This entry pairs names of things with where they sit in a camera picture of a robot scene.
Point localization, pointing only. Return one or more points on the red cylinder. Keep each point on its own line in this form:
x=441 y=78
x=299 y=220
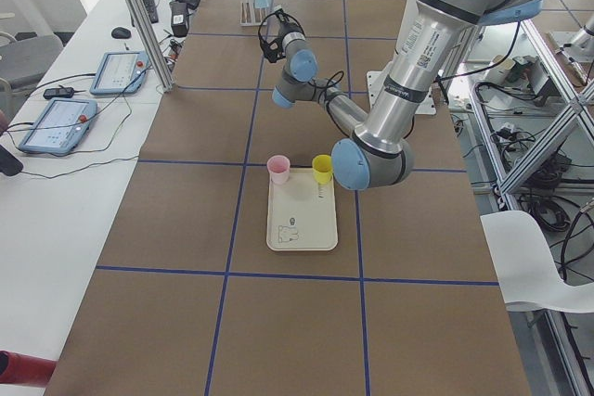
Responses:
x=25 y=370

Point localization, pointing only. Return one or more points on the black keyboard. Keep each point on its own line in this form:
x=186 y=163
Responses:
x=151 y=9

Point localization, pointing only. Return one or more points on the teach pendant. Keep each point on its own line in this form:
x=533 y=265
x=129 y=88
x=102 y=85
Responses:
x=120 y=72
x=60 y=128

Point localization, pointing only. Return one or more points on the cream plastic tray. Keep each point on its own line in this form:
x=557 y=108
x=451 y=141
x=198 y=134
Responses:
x=301 y=214

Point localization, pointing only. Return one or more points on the white wire cup rack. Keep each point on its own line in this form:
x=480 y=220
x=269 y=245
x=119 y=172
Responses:
x=249 y=15

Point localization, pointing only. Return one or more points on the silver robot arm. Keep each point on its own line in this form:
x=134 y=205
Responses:
x=374 y=151

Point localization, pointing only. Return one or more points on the near teach pendant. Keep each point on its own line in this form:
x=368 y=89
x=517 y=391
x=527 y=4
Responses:
x=60 y=128

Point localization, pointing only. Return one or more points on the far teach pendant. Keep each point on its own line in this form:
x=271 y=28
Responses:
x=120 y=72

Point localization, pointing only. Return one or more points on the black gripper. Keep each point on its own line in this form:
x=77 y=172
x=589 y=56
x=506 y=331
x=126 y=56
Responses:
x=279 y=40

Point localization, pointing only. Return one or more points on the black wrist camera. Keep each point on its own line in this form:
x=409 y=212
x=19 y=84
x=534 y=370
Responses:
x=273 y=50

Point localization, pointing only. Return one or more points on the black computer mouse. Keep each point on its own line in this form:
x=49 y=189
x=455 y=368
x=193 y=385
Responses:
x=120 y=33

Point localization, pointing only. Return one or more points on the yellow cup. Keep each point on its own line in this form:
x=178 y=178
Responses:
x=322 y=168

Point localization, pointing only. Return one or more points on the white plastic chair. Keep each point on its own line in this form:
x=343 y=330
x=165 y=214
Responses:
x=526 y=272

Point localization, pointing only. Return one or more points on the aluminium frame post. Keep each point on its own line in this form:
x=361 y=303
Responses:
x=150 y=43

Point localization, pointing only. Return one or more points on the pink cup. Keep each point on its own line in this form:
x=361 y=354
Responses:
x=279 y=167

